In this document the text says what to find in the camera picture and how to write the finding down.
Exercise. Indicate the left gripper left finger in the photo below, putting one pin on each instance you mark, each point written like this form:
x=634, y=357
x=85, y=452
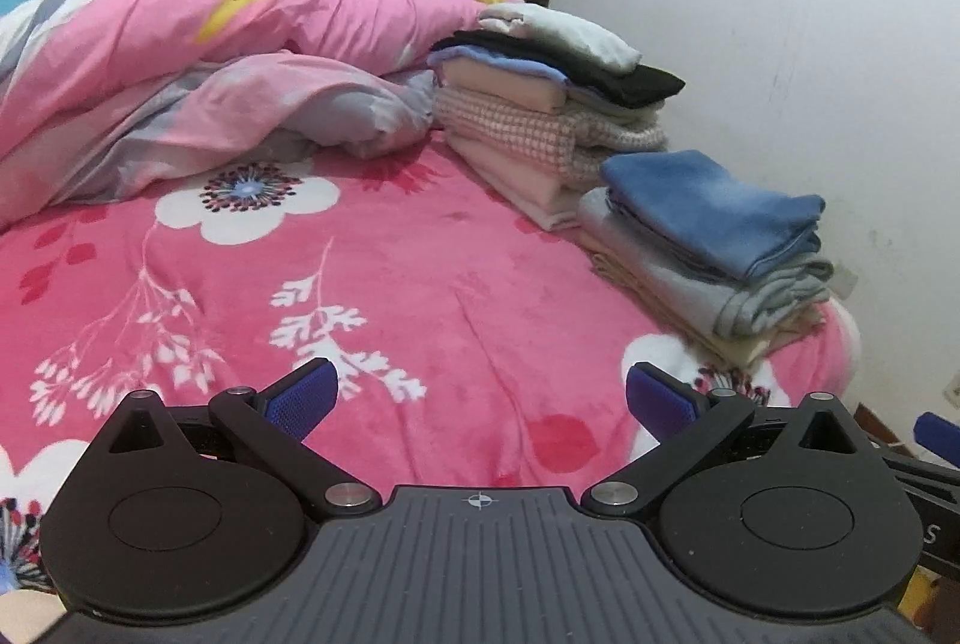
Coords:
x=298, y=402

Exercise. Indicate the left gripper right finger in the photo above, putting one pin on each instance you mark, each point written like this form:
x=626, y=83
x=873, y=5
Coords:
x=660, y=404

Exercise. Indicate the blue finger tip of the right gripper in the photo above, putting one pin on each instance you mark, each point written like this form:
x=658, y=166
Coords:
x=938, y=435

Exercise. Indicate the blue denim jeans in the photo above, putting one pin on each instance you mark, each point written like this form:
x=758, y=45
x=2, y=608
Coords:
x=716, y=223

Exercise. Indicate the tall folded clothes stack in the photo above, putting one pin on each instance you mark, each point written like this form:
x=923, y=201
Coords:
x=534, y=100

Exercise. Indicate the beige folded garment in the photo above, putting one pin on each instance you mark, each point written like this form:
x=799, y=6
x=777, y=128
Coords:
x=736, y=325

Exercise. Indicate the grey folded garment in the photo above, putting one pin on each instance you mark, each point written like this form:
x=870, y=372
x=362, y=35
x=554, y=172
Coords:
x=602, y=224

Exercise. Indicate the pink floral bed sheet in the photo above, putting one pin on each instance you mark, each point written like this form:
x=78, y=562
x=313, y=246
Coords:
x=472, y=348

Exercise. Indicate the pink grey quilt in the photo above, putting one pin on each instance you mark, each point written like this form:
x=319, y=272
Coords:
x=102, y=98

